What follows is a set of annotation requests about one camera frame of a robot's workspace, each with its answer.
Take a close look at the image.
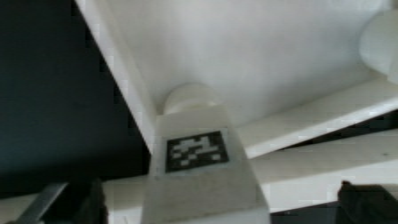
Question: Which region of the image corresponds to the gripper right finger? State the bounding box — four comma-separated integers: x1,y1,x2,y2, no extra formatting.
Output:
335,181,398,224

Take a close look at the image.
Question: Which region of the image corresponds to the white square table top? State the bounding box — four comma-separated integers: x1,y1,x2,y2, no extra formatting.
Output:
74,0,398,157

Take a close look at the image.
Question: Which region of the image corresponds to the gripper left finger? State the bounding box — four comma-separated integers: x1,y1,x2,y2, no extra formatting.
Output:
12,179,108,224

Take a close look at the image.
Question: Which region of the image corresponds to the white table leg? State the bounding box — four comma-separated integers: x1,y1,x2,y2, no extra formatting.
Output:
140,84,271,224

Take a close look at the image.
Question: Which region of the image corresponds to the white U-shaped fence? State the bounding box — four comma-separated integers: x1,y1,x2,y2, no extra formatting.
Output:
0,129,398,224

